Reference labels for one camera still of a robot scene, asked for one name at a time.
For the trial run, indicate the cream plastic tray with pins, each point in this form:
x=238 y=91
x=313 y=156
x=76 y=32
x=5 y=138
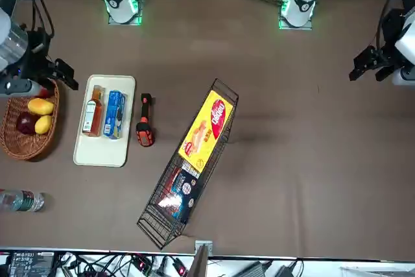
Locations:
x=100 y=153

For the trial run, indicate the black electronics box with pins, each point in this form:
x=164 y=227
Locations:
x=30 y=264

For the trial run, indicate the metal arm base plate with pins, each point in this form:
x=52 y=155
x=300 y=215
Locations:
x=137 y=14
x=308 y=25

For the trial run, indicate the orange black barcode scanner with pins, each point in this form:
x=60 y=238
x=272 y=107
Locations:
x=145 y=134

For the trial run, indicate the black plug with red light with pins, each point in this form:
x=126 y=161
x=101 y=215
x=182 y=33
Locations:
x=181 y=267
x=142 y=264

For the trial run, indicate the yellow snack box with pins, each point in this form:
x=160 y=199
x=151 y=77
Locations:
x=207 y=127

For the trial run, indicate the black power adapter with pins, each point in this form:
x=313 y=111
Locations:
x=285 y=270

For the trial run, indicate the dark blue red cookie box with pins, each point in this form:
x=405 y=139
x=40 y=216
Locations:
x=181 y=196

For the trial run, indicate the brown cardboard board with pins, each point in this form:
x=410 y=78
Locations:
x=198 y=264

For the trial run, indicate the brown wicker basket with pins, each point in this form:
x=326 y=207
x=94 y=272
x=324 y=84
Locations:
x=22 y=147

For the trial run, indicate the grey power adapter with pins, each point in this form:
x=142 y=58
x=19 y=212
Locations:
x=254 y=269

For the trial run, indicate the small yellow mango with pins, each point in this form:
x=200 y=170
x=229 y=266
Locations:
x=43 y=124

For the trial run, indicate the red orange mango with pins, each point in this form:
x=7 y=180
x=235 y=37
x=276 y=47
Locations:
x=47 y=92

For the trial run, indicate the clear water bottle green label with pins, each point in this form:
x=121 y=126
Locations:
x=22 y=200

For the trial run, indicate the large yellow mango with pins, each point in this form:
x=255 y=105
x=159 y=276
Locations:
x=40 y=106

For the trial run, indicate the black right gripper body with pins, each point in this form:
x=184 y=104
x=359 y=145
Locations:
x=35 y=59

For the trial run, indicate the amber tea beverage bottle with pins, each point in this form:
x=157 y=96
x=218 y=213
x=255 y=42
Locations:
x=94 y=118

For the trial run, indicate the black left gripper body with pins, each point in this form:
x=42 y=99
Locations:
x=390 y=30

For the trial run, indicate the blue Oreo cookie box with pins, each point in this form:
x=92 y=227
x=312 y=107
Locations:
x=115 y=115

